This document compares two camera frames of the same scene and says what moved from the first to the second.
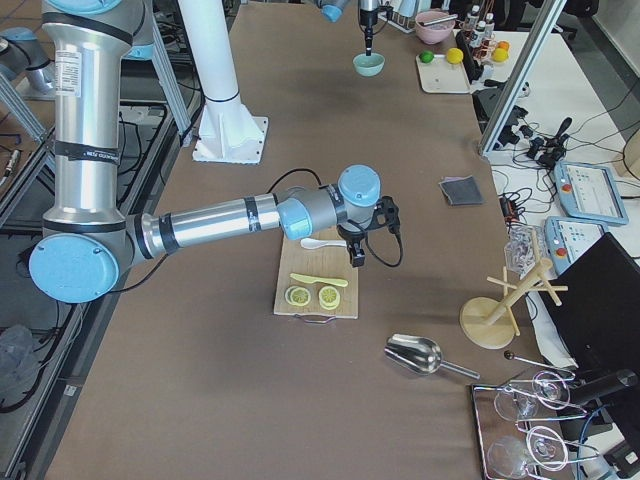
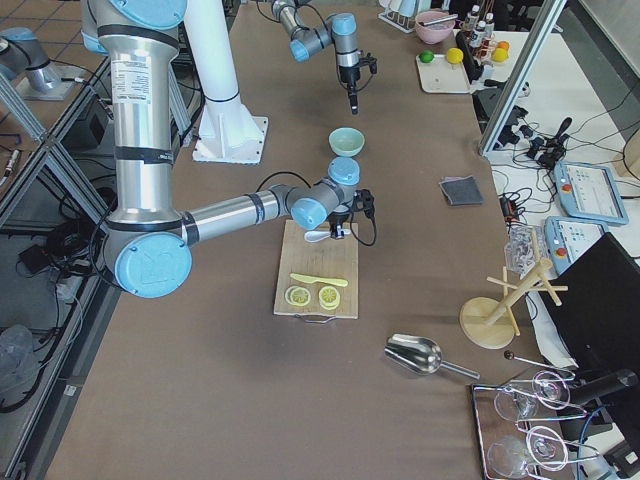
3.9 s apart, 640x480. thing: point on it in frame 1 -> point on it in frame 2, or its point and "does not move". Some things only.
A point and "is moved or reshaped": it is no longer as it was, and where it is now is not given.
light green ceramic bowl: [368, 65] is moved or reshaped
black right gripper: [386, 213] -> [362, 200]
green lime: [426, 56] does not move
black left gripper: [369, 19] -> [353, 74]
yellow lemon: [454, 55] does not move
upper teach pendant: [589, 192] does not move
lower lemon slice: [329, 297] does not move
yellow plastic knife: [328, 281] does not move
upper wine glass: [548, 389] does not move
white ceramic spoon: [309, 243] is moved or reshaped
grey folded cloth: [462, 190] does not move
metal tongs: [454, 16] does not move
